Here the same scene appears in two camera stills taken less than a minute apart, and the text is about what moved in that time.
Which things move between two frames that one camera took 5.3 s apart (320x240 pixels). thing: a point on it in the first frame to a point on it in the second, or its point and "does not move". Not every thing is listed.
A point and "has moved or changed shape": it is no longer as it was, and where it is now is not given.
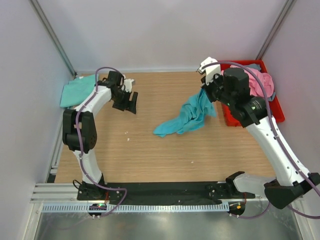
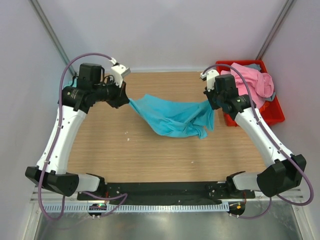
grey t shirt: (255, 66) does not move
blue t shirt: (192, 116) has moved or changed shape
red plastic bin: (229, 118) does not move
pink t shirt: (256, 88) does not move
